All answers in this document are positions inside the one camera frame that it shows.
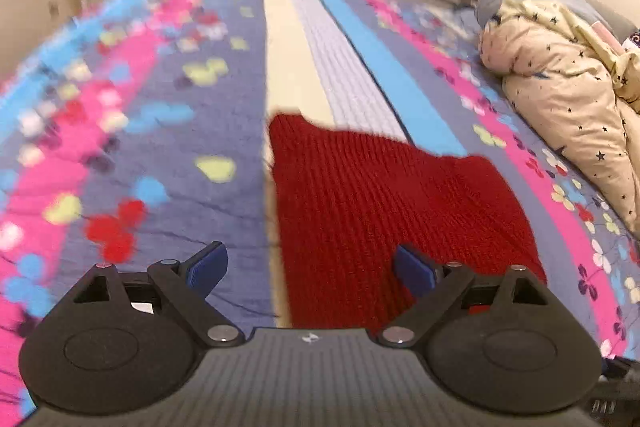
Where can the beige star-patterned duvet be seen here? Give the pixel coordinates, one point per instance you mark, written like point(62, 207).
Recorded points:
point(580, 94)

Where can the red knitted garment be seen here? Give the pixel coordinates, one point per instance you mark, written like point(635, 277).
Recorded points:
point(347, 200)

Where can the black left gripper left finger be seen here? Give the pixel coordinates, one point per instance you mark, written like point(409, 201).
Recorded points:
point(119, 341)

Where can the colourful floral bed sheet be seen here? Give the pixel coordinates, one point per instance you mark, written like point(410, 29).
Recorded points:
point(141, 131)

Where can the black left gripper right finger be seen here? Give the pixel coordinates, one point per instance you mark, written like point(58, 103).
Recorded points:
point(505, 344)

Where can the dark blue patterned pillow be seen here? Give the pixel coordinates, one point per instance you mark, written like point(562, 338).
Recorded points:
point(633, 41)

